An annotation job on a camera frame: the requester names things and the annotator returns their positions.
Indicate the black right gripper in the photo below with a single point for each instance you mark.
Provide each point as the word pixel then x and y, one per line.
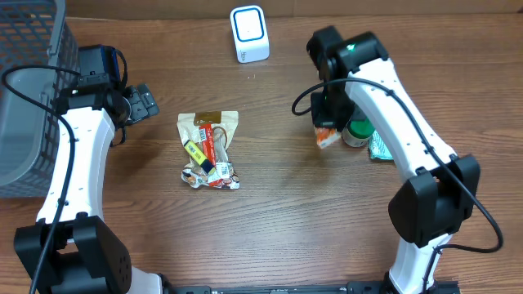
pixel 327 120

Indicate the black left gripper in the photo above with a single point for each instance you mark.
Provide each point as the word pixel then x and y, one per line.
pixel 136 104

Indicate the small orange snack packet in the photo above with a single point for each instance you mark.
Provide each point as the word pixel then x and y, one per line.
pixel 326 136

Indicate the green lid knorr cup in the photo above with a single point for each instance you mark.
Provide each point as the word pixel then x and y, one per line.
pixel 358 129

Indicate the teal orange tissue pack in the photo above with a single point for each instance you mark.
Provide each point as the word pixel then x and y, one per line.
pixel 377 148

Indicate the beige brown snack pouch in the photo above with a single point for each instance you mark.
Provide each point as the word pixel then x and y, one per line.
pixel 223 125

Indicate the red snack stick packet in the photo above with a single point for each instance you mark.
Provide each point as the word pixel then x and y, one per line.
pixel 207 142

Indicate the yellow highlighter marker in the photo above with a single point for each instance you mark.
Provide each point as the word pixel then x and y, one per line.
pixel 197 155

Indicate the silver red crinkled wrapper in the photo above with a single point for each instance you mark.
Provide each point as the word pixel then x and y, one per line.
pixel 224 178

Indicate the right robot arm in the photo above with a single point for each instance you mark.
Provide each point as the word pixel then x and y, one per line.
pixel 360 94

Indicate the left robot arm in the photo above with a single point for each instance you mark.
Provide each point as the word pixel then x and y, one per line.
pixel 70 249

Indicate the white barcode scanner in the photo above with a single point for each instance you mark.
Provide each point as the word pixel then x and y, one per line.
pixel 250 34

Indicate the grey plastic mesh basket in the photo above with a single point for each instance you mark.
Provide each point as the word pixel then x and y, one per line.
pixel 36 39

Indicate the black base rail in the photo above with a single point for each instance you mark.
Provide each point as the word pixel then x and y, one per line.
pixel 278 290

